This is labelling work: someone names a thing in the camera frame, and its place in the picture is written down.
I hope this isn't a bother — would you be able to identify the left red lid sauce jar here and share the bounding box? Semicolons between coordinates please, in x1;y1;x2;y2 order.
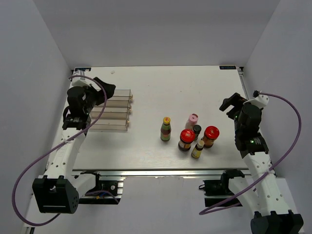
178;129;195;152

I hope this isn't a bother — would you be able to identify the pink cap white bottle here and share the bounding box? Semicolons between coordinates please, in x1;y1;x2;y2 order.
185;113;198;130

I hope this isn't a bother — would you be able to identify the right blue table label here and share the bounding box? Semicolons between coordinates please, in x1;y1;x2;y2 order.
219;65;237;70

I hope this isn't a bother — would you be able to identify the blue table label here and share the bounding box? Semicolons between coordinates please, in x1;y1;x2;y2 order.
74;67;91;72
219;65;237;70

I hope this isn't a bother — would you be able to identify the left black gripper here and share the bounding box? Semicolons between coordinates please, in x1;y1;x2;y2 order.
83;78;116;114

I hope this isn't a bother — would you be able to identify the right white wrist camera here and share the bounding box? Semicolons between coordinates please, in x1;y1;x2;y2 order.
247;90;269;109

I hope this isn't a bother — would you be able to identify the left blue table label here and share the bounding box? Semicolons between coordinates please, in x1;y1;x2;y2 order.
74;67;91;72

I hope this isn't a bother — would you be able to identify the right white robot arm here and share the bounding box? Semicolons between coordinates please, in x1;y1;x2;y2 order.
219;92;304;234

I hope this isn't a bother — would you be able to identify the red lid sauce jar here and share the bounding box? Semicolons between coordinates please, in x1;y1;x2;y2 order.
178;129;195;152
201;126;220;148

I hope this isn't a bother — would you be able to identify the clear tiered acrylic rack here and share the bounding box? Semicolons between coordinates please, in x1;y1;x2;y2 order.
90;90;133;131

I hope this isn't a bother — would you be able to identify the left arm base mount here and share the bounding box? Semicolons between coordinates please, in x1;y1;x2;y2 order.
79;172;125;205

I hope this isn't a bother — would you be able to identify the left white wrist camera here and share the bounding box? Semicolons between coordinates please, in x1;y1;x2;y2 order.
71;70;92;87

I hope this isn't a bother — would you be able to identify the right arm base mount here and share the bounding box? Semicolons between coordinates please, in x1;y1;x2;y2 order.
198;169;245;208

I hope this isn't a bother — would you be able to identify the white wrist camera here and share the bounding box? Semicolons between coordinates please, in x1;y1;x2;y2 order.
247;90;269;109
71;70;92;87

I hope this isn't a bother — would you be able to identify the small black cap jar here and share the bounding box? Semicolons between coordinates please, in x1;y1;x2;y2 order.
193;124;202;141

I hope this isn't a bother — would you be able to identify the right red lid sauce jar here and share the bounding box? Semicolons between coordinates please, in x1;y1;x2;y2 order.
201;126;220;148

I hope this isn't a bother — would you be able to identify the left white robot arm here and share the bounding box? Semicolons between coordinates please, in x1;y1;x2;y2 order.
32;78;116;214

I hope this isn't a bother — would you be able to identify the small yellow bottle brown cap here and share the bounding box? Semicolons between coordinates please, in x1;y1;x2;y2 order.
191;140;204;158

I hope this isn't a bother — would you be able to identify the green bottle yellow cap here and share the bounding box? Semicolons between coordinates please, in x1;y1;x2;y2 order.
160;117;171;141

